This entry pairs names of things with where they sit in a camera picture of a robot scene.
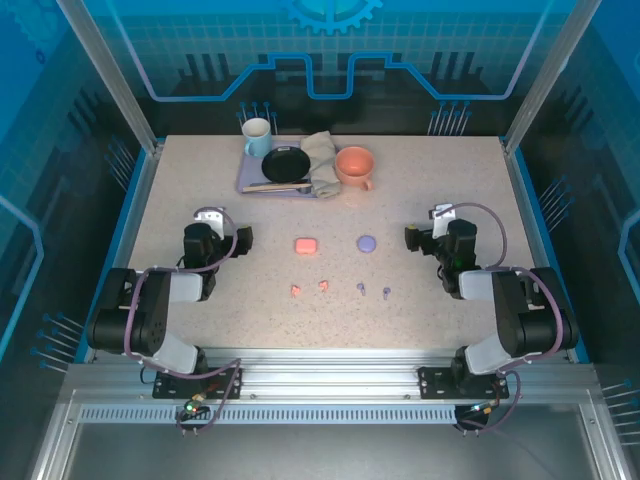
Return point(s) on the purple earbud charging case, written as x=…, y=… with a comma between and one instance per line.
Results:
x=367, y=243

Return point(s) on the pink earbud charging case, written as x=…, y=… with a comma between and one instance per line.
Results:
x=305, y=246

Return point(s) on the pink earbud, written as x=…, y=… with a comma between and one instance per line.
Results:
x=323, y=286
x=296, y=290

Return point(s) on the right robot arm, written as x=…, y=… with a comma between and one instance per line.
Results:
x=520, y=310

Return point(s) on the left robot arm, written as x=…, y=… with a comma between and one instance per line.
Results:
x=150, y=310

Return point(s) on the wooden chopstick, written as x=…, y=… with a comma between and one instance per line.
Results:
x=270, y=189

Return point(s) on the lavender tray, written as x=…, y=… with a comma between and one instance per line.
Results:
x=250, y=172

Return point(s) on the black plate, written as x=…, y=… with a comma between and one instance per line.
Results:
x=285, y=165

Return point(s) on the orange cup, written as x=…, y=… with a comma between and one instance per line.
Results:
x=355, y=172

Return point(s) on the light blue mug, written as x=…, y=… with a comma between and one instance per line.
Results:
x=257, y=145

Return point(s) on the beige folded cloth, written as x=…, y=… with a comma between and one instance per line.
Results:
x=322, y=165

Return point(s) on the small LED connector board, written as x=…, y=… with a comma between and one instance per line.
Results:
x=194, y=406
x=484, y=407

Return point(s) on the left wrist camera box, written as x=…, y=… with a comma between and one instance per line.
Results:
x=209, y=216

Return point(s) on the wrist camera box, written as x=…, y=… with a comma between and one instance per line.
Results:
x=209, y=216
x=442, y=212

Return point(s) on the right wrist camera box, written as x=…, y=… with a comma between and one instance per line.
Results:
x=442, y=212

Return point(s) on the aluminium table side rail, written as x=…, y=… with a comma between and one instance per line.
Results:
x=529, y=215
x=125, y=250

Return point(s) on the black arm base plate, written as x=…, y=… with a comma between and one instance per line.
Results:
x=435, y=382
x=227, y=382

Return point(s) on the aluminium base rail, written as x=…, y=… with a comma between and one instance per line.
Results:
x=330, y=375

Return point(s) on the aluminium frame post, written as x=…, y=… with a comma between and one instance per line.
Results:
x=546, y=75
x=114, y=75

